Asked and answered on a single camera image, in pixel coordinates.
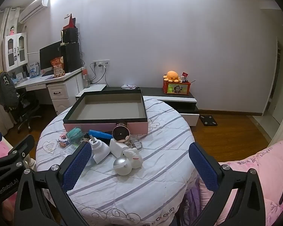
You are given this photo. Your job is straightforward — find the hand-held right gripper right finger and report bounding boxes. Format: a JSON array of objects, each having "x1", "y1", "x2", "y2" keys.
[{"x1": 188, "y1": 142, "x2": 271, "y2": 226}]

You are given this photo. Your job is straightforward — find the white square box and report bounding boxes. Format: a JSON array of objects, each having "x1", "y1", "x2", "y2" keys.
[{"x1": 109, "y1": 138, "x2": 130, "y2": 158}]

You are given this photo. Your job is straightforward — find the orange snack bag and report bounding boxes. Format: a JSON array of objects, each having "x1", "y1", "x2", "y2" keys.
[{"x1": 50, "y1": 56, "x2": 65, "y2": 69}]

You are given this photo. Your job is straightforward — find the clear bottle with brown wick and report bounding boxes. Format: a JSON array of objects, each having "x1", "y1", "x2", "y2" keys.
[{"x1": 128, "y1": 139, "x2": 142, "y2": 150}]

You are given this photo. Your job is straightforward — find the black white TV stand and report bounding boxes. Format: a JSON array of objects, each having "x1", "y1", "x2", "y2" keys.
[{"x1": 75, "y1": 84, "x2": 200, "y2": 126}]

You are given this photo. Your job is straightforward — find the black speaker box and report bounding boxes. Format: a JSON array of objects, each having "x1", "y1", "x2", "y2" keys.
[{"x1": 62, "y1": 28, "x2": 79, "y2": 43}]

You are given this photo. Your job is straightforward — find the black monitor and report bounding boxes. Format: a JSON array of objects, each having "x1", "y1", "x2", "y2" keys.
[{"x1": 39, "y1": 41, "x2": 62, "y2": 71}]

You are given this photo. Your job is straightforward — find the orange octopus plush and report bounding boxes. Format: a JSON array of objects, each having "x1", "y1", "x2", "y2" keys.
[{"x1": 163, "y1": 71, "x2": 181, "y2": 83}]

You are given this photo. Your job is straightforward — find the black computer tower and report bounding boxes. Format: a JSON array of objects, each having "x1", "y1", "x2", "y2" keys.
[{"x1": 60, "y1": 43, "x2": 82, "y2": 73}]

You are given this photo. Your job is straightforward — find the white plug-in heater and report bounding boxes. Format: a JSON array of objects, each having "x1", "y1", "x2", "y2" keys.
[{"x1": 88, "y1": 135, "x2": 110, "y2": 165}]

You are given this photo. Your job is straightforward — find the white air conditioner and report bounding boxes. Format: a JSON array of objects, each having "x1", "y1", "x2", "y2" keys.
[{"x1": 18, "y1": 0, "x2": 50, "y2": 24}]

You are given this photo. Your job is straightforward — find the rose gold round container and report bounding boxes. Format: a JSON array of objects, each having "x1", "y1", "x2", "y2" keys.
[{"x1": 112, "y1": 121, "x2": 131, "y2": 143}]

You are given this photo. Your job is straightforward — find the red paper bag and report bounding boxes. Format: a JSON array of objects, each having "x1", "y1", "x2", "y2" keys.
[{"x1": 63, "y1": 14, "x2": 76, "y2": 30}]

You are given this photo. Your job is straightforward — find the white glass-door cabinet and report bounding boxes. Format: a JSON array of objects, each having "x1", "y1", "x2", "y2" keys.
[{"x1": 2, "y1": 32, "x2": 29, "y2": 72}]

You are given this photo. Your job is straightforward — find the silver ball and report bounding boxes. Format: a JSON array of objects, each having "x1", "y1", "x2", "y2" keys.
[{"x1": 113, "y1": 157, "x2": 133, "y2": 176}]

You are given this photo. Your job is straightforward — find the pixel block figure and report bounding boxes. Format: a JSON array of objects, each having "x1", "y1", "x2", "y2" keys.
[{"x1": 58, "y1": 133, "x2": 70, "y2": 147}]

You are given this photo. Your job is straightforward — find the green printed card packet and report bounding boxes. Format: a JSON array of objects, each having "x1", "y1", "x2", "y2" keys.
[{"x1": 64, "y1": 142, "x2": 82, "y2": 157}]

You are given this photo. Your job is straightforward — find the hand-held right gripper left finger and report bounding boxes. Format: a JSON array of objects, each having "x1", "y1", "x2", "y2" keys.
[{"x1": 14, "y1": 142, "x2": 93, "y2": 226}]

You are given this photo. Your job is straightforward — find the teal round case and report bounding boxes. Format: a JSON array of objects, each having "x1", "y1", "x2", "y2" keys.
[{"x1": 66, "y1": 127, "x2": 83, "y2": 144}]

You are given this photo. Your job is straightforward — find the pink quilt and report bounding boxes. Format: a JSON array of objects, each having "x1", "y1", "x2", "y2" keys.
[{"x1": 199, "y1": 141, "x2": 283, "y2": 226}]

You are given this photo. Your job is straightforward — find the blue white box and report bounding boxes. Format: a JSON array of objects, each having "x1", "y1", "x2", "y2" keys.
[{"x1": 28, "y1": 62, "x2": 40, "y2": 78}]

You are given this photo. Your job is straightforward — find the black power cables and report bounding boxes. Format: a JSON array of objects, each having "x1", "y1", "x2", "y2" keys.
[{"x1": 90, "y1": 62, "x2": 108, "y2": 84}]

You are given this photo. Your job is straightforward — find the pink box with black rim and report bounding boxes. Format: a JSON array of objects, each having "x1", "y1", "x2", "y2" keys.
[{"x1": 63, "y1": 89, "x2": 148, "y2": 134}]

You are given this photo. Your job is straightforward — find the white desk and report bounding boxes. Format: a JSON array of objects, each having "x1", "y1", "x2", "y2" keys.
[{"x1": 14, "y1": 67, "x2": 86, "y2": 115}]

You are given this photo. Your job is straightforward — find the red capped bottle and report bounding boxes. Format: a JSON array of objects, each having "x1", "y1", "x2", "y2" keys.
[{"x1": 82, "y1": 69, "x2": 90, "y2": 88}]

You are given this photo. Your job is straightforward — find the red printed tin box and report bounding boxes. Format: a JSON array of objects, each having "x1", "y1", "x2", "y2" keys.
[{"x1": 163, "y1": 80, "x2": 191, "y2": 96}]

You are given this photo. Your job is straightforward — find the black bathroom scale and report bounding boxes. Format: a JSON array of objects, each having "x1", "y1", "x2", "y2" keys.
[{"x1": 199, "y1": 115, "x2": 218, "y2": 127}]

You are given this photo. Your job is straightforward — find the blue plastic tool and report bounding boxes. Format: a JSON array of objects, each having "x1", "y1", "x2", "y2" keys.
[{"x1": 88, "y1": 129, "x2": 114, "y2": 140}]

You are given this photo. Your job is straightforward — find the black office chair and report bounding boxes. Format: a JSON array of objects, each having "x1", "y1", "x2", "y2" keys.
[{"x1": 14, "y1": 91, "x2": 42, "y2": 132}]

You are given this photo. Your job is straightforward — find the white bed frame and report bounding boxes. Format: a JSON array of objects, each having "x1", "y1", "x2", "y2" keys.
[{"x1": 24, "y1": 157, "x2": 37, "y2": 172}]

